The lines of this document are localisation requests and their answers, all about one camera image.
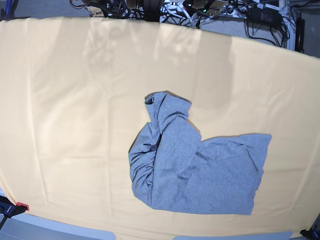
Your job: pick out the grey t-shirt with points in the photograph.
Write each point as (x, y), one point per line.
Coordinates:
(173, 169)

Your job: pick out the yellow table cloth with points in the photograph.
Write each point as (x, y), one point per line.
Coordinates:
(72, 96)

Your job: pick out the white power strip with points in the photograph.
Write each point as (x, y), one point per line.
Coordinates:
(175, 6)

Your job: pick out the black power adapter box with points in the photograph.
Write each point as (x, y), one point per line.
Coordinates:
(266, 17)

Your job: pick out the red black clamp left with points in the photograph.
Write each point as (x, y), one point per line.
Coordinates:
(8, 209)

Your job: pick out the black clamp right corner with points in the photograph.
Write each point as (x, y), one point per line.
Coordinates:
(310, 234)

